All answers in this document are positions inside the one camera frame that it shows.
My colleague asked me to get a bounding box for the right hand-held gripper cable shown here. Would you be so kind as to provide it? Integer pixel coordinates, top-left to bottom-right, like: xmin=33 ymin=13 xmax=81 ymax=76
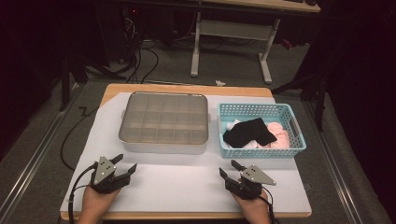
xmin=264 ymin=186 xmax=278 ymax=224

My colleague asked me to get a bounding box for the dark equipment with red light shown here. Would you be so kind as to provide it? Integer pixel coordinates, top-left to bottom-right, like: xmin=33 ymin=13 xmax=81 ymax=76
xmin=120 ymin=4 xmax=144 ymax=63

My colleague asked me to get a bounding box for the person's right hand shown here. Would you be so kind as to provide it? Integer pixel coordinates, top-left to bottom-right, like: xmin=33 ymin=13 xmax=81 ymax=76
xmin=232 ymin=190 xmax=271 ymax=224

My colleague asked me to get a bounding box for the light blue perforated basket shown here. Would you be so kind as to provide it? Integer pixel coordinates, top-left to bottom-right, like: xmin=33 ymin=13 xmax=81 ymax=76
xmin=217 ymin=102 xmax=307 ymax=160

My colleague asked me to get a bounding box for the metal floor rail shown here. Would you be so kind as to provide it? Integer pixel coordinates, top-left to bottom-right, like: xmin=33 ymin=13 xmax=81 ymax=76
xmin=0 ymin=85 xmax=82 ymax=218
xmin=303 ymin=101 xmax=365 ymax=224

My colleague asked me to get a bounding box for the white divided storage box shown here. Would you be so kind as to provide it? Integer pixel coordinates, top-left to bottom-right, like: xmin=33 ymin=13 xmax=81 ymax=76
xmin=118 ymin=91 xmax=212 ymax=156

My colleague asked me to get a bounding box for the thin black floor cable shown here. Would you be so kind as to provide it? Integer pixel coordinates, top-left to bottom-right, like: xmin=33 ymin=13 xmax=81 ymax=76
xmin=60 ymin=106 xmax=99 ymax=172

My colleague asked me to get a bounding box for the hand-held gripper cable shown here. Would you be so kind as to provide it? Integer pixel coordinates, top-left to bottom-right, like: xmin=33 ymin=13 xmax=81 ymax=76
xmin=264 ymin=186 xmax=278 ymax=224
xmin=68 ymin=162 xmax=98 ymax=224

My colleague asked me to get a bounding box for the pink sock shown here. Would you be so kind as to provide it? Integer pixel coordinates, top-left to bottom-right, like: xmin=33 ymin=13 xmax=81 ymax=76
xmin=266 ymin=121 xmax=284 ymax=136
xmin=270 ymin=130 xmax=291 ymax=149

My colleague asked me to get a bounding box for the black floor cable bundle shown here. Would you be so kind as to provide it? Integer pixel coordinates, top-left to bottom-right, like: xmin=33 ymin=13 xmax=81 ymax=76
xmin=122 ymin=17 xmax=160 ymax=85

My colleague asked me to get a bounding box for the translucent grey box lid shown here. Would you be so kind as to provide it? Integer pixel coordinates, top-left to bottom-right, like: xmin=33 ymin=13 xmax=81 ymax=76
xmin=119 ymin=91 xmax=209 ymax=146

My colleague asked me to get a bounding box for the black sock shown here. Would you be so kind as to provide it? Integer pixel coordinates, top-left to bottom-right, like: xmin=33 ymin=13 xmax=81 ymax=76
xmin=222 ymin=117 xmax=265 ymax=149
xmin=251 ymin=118 xmax=278 ymax=147

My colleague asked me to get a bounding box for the black metal stand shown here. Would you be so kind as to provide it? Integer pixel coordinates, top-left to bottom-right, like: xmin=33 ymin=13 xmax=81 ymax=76
xmin=59 ymin=52 xmax=127 ymax=112
xmin=272 ymin=71 xmax=331 ymax=132

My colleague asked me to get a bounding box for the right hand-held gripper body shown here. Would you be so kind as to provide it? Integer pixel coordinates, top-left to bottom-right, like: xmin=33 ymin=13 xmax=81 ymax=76
xmin=224 ymin=164 xmax=277 ymax=201

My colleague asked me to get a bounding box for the left hand-held gripper cable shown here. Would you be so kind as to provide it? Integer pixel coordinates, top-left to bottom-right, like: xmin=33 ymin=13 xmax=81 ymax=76
xmin=68 ymin=162 xmax=98 ymax=224

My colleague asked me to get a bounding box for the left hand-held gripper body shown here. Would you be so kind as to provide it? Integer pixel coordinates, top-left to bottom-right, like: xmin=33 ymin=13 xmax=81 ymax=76
xmin=89 ymin=155 xmax=132 ymax=195

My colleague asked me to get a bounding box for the white table cover sheet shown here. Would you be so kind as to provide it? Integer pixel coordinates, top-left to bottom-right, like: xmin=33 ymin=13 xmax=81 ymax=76
xmin=60 ymin=91 xmax=312 ymax=214

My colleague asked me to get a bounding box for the person's left hand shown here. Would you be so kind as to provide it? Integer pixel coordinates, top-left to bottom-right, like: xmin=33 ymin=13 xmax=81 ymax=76
xmin=78 ymin=185 xmax=120 ymax=224

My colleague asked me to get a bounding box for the white-framed desk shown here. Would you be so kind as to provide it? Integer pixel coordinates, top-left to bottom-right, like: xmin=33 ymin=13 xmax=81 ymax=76
xmin=190 ymin=0 xmax=321 ymax=85

